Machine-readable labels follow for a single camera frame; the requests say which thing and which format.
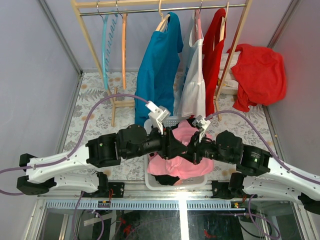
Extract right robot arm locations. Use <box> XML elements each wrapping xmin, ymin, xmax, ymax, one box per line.
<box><xmin>187</xmin><ymin>130</ymin><xmax>320</xmax><ymax>214</ymax></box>

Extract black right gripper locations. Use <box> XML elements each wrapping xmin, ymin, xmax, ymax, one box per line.
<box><xmin>179</xmin><ymin>130</ymin><xmax>235</xmax><ymax>165</ymax></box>

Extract red hanging t shirt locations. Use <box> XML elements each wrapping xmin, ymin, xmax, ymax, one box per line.
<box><xmin>202</xmin><ymin>8</ymin><xmax>226</xmax><ymax>116</ymax></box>

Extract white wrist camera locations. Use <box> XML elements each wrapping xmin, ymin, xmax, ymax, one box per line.
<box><xmin>192</xmin><ymin>115</ymin><xmax>211</xmax><ymax>142</ymax></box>
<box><xmin>145</xmin><ymin>101</ymin><xmax>171</xmax><ymax>135</ymax></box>

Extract white folded cloth stack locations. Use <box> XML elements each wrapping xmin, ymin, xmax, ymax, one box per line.
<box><xmin>218</xmin><ymin>51</ymin><xmax>241</xmax><ymax>89</ymax></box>

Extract black garment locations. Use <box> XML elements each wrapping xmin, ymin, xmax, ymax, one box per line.
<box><xmin>149</xmin><ymin>117</ymin><xmax>194</xmax><ymax>186</ymax></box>

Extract white t shirt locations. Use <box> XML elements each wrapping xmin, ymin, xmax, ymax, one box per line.
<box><xmin>173</xmin><ymin>11</ymin><xmax>206</xmax><ymax>117</ymax></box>

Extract pink t shirt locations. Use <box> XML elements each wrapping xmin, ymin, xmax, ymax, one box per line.
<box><xmin>147</xmin><ymin>119</ymin><xmax>214</xmax><ymax>180</ymax></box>

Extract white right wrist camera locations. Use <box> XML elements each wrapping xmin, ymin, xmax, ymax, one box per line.
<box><xmin>192</xmin><ymin>115</ymin><xmax>211</xmax><ymax>142</ymax></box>

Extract white laundry basket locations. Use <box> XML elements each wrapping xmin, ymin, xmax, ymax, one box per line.
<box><xmin>143</xmin><ymin>116</ymin><xmax>208</xmax><ymax>191</ymax></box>

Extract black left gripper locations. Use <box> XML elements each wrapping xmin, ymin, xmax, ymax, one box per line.
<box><xmin>125</xmin><ymin>122</ymin><xmax>189</xmax><ymax>161</ymax></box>

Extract red cloth pile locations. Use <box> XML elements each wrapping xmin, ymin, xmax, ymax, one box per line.
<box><xmin>231</xmin><ymin>43</ymin><xmax>287</xmax><ymax>112</ymax></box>

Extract wooden clothes rack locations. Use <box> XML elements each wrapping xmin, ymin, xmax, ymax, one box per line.
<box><xmin>70</xmin><ymin>0</ymin><xmax>253</xmax><ymax>128</ymax></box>

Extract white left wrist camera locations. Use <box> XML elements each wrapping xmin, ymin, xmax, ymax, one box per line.
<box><xmin>145</xmin><ymin>101</ymin><xmax>171</xmax><ymax>135</ymax></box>

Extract pink hanger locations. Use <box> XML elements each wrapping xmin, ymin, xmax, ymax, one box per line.
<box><xmin>194</xmin><ymin>0</ymin><xmax>203</xmax><ymax>42</ymax></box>

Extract orange hanger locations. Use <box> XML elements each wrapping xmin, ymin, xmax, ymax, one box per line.
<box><xmin>115</xmin><ymin>0</ymin><xmax>128</xmax><ymax>90</ymax></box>

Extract light blue hanger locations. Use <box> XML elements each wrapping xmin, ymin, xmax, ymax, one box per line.
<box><xmin>96</xmin><ymin>0</ymin><xmax>118</xmax><ymax>90</ymax></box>

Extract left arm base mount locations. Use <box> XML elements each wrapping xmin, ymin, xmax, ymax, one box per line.
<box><xmin>108</xmin><ymin>182</ymin><xmax>125</xmax><ymax>199</ymax></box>

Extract teal t shirt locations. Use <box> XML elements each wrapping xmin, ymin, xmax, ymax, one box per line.
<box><xmin>135</xmin><ymin>12</ymin><xmax>183</xmax><ymax>113</ymax></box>

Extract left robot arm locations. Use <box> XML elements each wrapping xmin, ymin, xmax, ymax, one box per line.
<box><xmin>16</xmin><ymin>124</ymin><xmax>187</xmax><ymax>198</ymax></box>

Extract cream wooden hanger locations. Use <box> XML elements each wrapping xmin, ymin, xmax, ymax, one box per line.
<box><xmin>155</xmin><ymin>0</ymin><xmax>171</xmax><ymax>32</ymax></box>

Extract wooden hanger right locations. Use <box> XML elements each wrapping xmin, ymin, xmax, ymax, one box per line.
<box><xmin>219</xmin><ymin>1</ymin><xmax>230</xmax><ymax>42</ymax></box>

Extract floral mat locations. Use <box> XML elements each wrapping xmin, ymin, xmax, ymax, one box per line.
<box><xmin>63</xmin><ymin>72</ymin><xmax>276</xmax><ymax>181</ymax></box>

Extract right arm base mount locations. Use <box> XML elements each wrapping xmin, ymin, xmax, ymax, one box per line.
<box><xmin>211</xmin><ymin>180</ymin><xmax>235</xmax><ymax>200</ymax></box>

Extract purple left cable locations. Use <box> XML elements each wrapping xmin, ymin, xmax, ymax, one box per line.
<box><xmin>0</xmin><ymin>94</ymin><xmax>151</xmax><ymax>240</ymax></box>

